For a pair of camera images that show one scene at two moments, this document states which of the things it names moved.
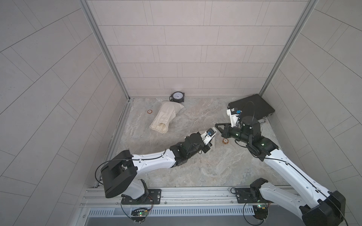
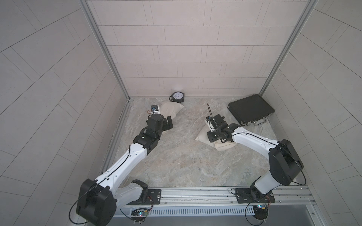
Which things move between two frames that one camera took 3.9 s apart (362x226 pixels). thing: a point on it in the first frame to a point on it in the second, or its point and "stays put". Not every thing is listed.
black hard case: x=254 y=105 stays put
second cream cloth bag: x=167 y=111 stays put
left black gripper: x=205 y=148 to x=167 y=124
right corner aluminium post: x=289 y=46 stays put
